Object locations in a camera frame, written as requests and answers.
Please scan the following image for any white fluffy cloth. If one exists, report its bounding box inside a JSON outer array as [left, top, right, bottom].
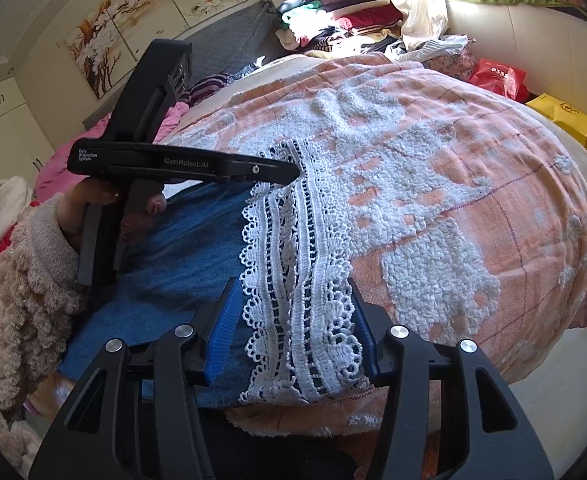
[[0, 176, 35, 272]]

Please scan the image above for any blue denim pants lace hem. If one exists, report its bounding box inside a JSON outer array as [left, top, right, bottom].
[[58, 138, 377, 407]]

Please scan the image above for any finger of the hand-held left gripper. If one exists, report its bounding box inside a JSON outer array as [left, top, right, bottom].
[[220, 155, 300, 185]]

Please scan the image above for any red plastic bag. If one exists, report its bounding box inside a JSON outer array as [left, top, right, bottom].
[[468, 57, 529, 104]]

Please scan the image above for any red floral cloth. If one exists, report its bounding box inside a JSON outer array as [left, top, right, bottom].
[[0, 199, 43, 262]]

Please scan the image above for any cream wardrobe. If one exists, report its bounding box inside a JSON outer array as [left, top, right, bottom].
[[0, 49, 57, 177]]

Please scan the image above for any pink quilt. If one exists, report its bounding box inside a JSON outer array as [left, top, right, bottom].
[[34, 102, 190, 202]]

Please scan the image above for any crumpled white striped garment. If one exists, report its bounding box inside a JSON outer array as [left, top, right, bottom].
[[385, 34, 477, 77]]

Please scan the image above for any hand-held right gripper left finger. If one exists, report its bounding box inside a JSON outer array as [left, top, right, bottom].
[[28, 276, 245, 480]]

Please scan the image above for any cream curtain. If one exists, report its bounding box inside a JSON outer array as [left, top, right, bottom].
[[385, 0, 450, 44]]

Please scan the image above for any person's left hand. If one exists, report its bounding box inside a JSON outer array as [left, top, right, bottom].
[[55, 179, 168, 252]]

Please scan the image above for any yellow box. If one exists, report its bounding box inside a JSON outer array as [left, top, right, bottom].
[[525, 92, 587, 151]]

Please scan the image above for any striped purple pillow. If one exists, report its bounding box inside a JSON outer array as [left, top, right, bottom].
[[178, 62, 255, 109]]

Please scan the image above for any green windowsill cushion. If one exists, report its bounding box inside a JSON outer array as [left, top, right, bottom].
[[443, 0, 587, 27]]

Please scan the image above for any peach floral blanket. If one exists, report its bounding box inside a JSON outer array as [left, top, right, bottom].
[[24, 54, 587, 438]]

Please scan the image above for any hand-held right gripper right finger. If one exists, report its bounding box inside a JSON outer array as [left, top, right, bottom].
[[346, 277, 555, 480]]

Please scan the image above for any grey quilted headboard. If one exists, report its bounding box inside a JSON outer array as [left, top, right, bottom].
[[82, 0, 280, 132]]

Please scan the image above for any pile of folded clothes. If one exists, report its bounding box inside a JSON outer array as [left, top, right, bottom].
[[274, 0, 405, 59]]

